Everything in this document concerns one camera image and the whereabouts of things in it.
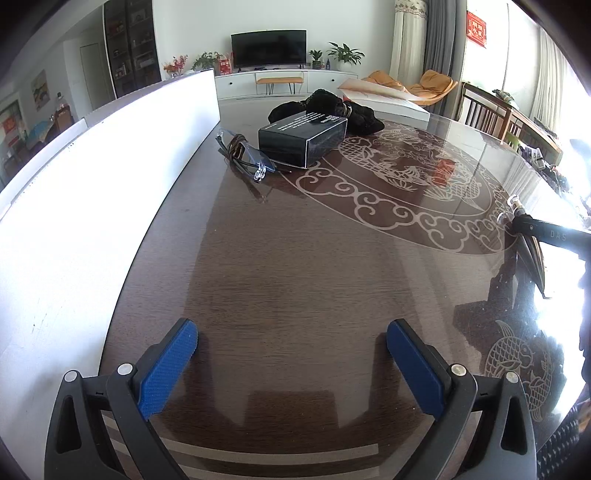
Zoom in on white window curtain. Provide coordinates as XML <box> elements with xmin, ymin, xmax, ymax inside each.
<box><xmin>538</xmin><ymin>28</ymin><xmax>570</xmax><ymax>136</ymax></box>

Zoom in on white television cabinet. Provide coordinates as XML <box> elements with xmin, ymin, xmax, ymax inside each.
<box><xmin>215</xmin><ymin>69</ymin><xmax>359</xmax><ymax>100</ymax></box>

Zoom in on wooden chair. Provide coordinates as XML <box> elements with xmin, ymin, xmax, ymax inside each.
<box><xmin>460</xmin><ymin>82</ymin><xmax>513</xmax><ymax>140</ymax></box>

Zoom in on long white board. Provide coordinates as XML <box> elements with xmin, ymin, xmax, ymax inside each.
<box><xmin>85</xmin><ymin>68</ymin><xmax>221</xmax><ymax>301</ymax></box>
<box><xmin>0</xmin><ymin>117</ymin><xmax>123</xmax><ymax>462</ymax></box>

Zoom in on large green potted plant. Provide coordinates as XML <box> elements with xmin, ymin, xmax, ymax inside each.
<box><xmin>327</xmin><ymin>42</ymin><xmax>365</xmax><ymax>72</ymax></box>

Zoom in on leafy potted plant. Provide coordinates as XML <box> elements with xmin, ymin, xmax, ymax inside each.
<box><xmin>191</xmin><ymin>52</ymin><xmax>222</xmax><ymax>73</ymax></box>

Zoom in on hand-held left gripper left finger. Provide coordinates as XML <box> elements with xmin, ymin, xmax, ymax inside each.
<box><xmin>44</xmin><ymin>318</ymin><xmax>199</xmax><ymax>480</ymax></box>

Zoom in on white door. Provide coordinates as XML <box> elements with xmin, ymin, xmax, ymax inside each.
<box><xmin>79</xmin><ymin>43</ymin><xmax>114</xmax><ymax>112</ymax></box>

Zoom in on black television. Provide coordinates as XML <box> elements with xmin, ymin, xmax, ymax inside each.
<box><xmin>231</xmin><ymin>31</ymin><xmax>308</xmax><ymax>71</ymax></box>

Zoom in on clear glasses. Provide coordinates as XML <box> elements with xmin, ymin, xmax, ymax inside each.
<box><xmin>215</xmin><ymin>130</ymin><xmax>293</xmax><ymax>184</ymax></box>

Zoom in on black cardboard box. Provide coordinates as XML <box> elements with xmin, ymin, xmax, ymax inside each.
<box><xmin>257</xmin><ymin>111</ymin><xmax>349</xmax><ymax>169</ymax></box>

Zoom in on orange stool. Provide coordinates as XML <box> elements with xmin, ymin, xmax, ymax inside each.
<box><xmin>256</xmin><ymin>76</ymin><xmax>304</xmax><ymax>97</ymax></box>

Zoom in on grey curtain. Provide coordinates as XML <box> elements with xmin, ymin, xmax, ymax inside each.
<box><xmin>424</xmin><ymin>0</ymin><xmax>467</xmax><ymax>86</ymax></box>

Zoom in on red wall hanging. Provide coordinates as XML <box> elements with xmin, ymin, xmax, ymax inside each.
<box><xmin>466</xmin><ymin>10</ymin><xmax>488</xmax><ymax>48</ymax></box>

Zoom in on brown braided hair tie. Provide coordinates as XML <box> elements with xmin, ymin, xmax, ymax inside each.
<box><xmin>226</xmin><ymin>134</ymin><xmax>250</xmax><ymax>160</ymax></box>

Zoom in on framed wall painting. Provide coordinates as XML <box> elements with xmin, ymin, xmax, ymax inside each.
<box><xmin>31</xmin><ymin>70</ymin><xmax>49</xmax><ymax>111</ymax></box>

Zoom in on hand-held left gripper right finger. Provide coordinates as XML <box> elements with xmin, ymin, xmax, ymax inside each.
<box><xmin>386</xmin><ymin>318</ymin><xmax>539</xmax><ymax>480</ymax></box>

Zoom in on white flat box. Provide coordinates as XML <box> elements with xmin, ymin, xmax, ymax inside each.
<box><xmin>337</xmin><ymin>78</ymin><xmax>431</xmax><ymax>122</ymax></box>

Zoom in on wooden sideboard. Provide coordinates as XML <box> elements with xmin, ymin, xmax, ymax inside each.
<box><xmin>503</xmin><ymin>90</ymin><xmax>564</xmax><ymax>162</ymax></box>

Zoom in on red flower bouquet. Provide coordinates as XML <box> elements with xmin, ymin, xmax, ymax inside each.
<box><xmin>163</xmin><ymin>55</ymin><xmax>189</xmax><ymax>79</ymax></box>

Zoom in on orange lounge chair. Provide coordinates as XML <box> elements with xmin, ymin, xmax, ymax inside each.
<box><xmin>362</xmin><ymin>69</ymin><xmax>459</xmax><ymax>106</ymax></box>

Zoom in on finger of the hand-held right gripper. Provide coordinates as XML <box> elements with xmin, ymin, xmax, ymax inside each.
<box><xmin>497</xmin><ymin>196</ymin><xmax>591</xmax><ymax>254</ymax></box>

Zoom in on dark glass cabinet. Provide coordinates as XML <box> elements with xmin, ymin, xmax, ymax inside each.
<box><xmin>104</xmin><ymin>0</ymin><xmax>163</xmax><ymax>99</ymax></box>

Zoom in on black plush garment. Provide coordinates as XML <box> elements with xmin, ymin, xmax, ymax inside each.
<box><xmin>269</xmin><ymin>89</ymin><xmax>387</xmax><ymax>136</ymax></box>

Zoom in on white sheer curtain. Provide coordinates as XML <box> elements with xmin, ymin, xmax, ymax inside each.
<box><xmin>390</xmin><ymin>0</ymin><xmax>428</xmax><ymax>84</ymax></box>

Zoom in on person's patterned dark clothing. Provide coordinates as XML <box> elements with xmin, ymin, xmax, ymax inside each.
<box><xmin>538</xmin><ymin>401</ymin><xmax>588</xmax><ymax>480</ymax></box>

